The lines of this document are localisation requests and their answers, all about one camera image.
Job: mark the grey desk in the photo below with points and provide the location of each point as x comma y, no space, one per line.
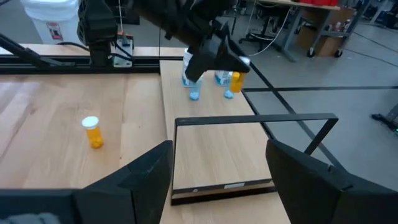
292,31

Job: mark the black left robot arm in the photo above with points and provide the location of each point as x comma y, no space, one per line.
99,28

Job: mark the white medicine bottle blue label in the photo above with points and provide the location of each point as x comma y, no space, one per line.
186,83
222,79

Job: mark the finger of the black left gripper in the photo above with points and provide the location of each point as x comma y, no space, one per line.
230,60

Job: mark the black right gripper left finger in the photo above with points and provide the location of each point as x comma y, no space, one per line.
93,205

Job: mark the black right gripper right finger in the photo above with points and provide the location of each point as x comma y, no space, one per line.
326,199

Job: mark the wooden shelf black metal frame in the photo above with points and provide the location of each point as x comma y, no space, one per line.
217,149

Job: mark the brown cardboard box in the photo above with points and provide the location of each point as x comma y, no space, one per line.
323,46

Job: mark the white plastic bucket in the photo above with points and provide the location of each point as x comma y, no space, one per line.
62,18

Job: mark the black aluminium table frame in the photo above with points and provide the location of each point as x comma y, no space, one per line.
46,69

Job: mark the small orange pill bottle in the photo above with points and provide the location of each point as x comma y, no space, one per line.
94,137
237,83

